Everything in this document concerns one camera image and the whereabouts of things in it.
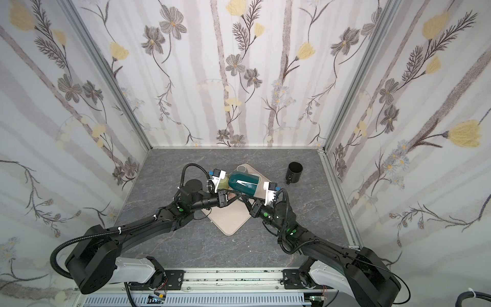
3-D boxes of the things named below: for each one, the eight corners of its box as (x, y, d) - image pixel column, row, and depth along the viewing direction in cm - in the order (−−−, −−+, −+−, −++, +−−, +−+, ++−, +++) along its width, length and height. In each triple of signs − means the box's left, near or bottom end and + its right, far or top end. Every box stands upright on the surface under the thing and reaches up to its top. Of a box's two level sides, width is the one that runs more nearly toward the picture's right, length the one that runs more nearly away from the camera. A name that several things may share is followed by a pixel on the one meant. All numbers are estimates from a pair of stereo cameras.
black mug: (286, 185, 105) (289, 175, 98) (284, 171, 111) (287, 161, 104) (300, 185, 105) (304, 175, 98) (297, 171, 111) (301, 161, 104)
